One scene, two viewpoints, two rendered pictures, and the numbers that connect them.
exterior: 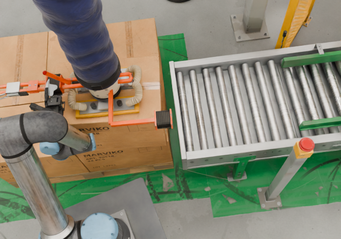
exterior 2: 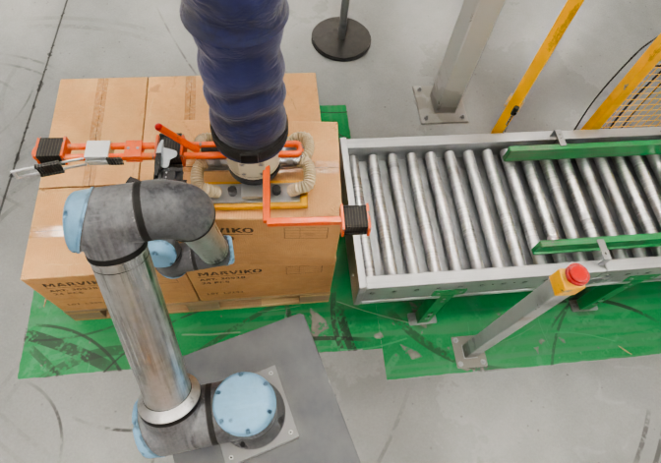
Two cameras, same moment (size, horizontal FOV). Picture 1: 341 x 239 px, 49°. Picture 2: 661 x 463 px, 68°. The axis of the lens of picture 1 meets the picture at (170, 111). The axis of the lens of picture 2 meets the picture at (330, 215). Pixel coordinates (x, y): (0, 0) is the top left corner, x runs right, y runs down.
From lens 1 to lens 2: 0.47 m
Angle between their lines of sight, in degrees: 7
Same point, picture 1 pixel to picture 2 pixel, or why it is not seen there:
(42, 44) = (138, 96)
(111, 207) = (251, 361)
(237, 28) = (422, 105)
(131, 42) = not seen: hidden behind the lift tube
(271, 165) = (471, 304)
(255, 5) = (457, 72)
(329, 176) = (553, 325)
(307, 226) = (524, 397)
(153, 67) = (329, 139)
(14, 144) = (118, 238)
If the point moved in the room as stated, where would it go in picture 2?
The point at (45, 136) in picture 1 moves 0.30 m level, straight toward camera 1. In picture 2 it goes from (178, 227) to (287, 342)
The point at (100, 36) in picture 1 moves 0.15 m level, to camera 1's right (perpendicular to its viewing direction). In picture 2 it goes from (275, 65) to (337, 62)
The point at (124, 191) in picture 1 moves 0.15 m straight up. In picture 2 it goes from (272, 335) to (271, 322)
